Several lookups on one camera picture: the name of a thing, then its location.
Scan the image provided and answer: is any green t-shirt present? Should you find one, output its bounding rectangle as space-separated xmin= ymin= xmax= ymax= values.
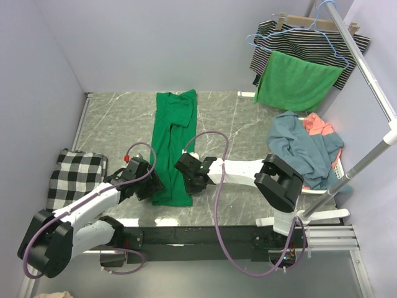
xmin=151 ymin=89 xmax=197 ymax=207

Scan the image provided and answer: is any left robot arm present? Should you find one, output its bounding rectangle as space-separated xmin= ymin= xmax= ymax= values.
xmin=17 ymin=155 xmax=164 ymax=279

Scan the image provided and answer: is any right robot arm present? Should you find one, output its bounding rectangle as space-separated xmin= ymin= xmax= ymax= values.
xmin=174 ymin=152 xmax=303 ymax=248

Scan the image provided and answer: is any black white checkered shirt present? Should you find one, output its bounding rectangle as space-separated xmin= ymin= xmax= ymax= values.
xmin=46 ymin=148 xmax=108 ymax=212

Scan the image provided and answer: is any black base beam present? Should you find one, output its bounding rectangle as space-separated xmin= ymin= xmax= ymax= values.
xmin=120 ymin=223 xmax=311 ymax=264

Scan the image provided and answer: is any teal blue garment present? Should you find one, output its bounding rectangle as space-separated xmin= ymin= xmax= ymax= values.
xmin=267 ymin=111 xmax=344 ymax=191

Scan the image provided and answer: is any coral orange garment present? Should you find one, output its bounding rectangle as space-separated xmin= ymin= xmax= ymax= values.
xmin=303 ymin=113 xmax=334 ymax=135

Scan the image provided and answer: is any green towel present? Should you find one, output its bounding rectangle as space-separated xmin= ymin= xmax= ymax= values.
xmin=253 ymin=51 xmax=343 ymax=112

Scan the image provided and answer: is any beige cloth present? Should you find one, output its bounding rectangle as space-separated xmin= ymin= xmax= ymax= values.
xmin=34 ymin=291 xmax=73 ymax=298

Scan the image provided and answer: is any wooden clip hanger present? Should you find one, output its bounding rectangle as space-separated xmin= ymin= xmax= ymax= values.
xmin=271 ymin=11 xmax=361 ymax=34

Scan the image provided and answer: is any black white striped shirt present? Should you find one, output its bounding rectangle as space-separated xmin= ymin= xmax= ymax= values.
xmin=249 ymin=20 xmax=356 ymax=90

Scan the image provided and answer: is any silver clothes rack pole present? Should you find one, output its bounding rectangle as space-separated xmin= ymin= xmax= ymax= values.
xmin=297 ymin=0 xmax=397 ymax=224

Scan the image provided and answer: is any aluminium rail frame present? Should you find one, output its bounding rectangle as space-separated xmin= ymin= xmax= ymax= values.
xmin=18 ymin=225 xmax=375 ymax=298

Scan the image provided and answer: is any blue wire hanger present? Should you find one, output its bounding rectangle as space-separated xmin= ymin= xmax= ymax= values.
xmin=246 ymin=1 xmax=349 ymax=70

